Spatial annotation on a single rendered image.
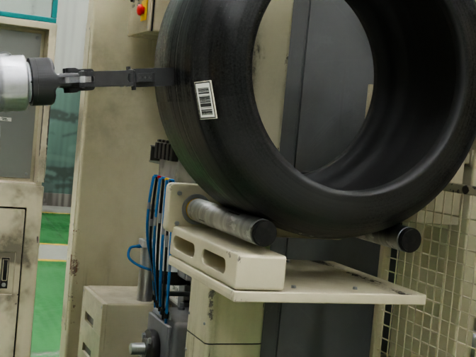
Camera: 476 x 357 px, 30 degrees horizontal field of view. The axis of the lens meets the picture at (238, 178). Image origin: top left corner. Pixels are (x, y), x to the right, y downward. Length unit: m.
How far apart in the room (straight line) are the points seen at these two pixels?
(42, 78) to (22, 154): 0.74
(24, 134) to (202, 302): 0.59
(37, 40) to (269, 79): 0.59
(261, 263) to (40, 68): 0.47
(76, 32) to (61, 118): 1.03
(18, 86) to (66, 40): 9.29
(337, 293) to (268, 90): 0.51
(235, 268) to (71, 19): 9.34
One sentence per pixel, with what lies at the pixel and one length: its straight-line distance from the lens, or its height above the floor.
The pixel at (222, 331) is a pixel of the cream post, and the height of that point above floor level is 0.65.
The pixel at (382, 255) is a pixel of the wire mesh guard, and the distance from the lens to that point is 2.01.
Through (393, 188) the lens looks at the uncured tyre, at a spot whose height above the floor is 0.99.
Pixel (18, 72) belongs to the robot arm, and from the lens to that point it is 1.39.
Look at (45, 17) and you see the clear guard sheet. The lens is 2.11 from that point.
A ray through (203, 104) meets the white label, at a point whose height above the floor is 1.10.
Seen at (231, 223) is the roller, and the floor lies 0.90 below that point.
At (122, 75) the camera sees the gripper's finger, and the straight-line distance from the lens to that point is 1.42.
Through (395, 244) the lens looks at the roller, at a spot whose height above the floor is 0.89.
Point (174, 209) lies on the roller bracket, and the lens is 1.76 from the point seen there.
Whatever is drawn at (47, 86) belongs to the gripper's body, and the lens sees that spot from 1.40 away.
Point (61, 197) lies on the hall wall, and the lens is 10.59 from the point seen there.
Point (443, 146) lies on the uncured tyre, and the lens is 1.58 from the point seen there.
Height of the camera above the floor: 1.06
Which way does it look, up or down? 3 degrees down
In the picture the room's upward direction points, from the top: 5 degrees clockwise
